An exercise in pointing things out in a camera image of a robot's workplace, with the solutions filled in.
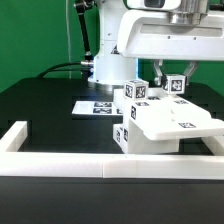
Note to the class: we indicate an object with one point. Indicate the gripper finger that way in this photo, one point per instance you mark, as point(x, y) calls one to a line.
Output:
point(159, 75)
point(190, 69)

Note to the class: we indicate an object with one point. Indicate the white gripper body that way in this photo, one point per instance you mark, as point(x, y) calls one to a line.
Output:
point(171, 30)

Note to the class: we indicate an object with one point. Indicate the white chair back part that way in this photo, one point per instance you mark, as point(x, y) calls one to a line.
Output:
point(188, 121)

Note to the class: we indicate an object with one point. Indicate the white chair back bar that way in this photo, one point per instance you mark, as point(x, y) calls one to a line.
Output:
point(152, 109)

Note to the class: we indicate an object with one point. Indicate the white tag sheet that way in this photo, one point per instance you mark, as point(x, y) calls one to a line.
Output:
point(96, 108)

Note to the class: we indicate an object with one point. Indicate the black camera stand pole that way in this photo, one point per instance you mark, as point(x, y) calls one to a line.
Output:
point(81, 6)

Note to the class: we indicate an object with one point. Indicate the white U-shaped fence frame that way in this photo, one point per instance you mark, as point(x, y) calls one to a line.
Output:
point(13, 162)

